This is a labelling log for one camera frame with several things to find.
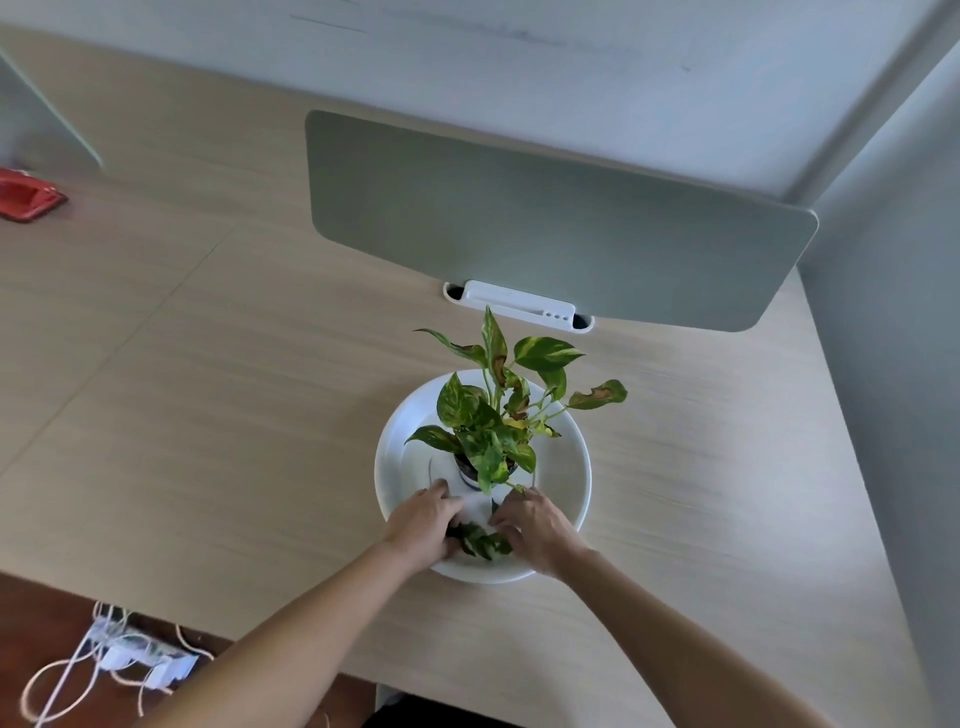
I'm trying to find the person's right hand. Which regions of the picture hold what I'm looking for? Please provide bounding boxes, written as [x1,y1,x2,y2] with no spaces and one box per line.
[488,486,595,582]

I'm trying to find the person's left hand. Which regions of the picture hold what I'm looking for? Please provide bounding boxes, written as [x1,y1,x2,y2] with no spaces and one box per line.
[381,479,467,577]

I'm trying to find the green pothos leaf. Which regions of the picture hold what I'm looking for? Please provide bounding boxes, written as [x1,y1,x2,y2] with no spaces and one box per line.
[447,522,516,563]

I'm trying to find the person's left forearm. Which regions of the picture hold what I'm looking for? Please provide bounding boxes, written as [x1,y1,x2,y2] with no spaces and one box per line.
[142,541,427,728]

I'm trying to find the person's right forearm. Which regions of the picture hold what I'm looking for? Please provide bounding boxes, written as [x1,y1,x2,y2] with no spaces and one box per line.
[557,549,834,728]

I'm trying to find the small white plant pot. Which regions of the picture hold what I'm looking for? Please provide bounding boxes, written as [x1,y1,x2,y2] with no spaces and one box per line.
[452,452,519,494]

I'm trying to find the white round basin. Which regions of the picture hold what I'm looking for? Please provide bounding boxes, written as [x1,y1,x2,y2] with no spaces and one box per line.
[373,368,594,585]

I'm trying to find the green pothos plant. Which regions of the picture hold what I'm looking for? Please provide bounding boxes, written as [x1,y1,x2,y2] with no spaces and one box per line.
[405,305,629,498]

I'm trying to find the grey-green desk divider panel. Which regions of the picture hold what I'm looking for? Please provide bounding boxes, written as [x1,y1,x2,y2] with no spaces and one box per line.
[304,109,821,334]
[0,45,105,171]

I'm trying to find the white power strip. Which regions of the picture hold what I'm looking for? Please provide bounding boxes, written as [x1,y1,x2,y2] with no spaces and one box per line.
[84,621,201,693]

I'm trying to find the red plastic tray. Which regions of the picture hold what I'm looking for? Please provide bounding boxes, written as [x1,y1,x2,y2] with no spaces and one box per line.
[0,167,69,225]

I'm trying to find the white divider bracket tray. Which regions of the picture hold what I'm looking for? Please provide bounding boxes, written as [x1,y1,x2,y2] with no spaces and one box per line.
[441,279,596,336]

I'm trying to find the white cable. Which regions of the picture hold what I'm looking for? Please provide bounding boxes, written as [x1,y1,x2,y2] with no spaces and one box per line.
[18,600,219,728]

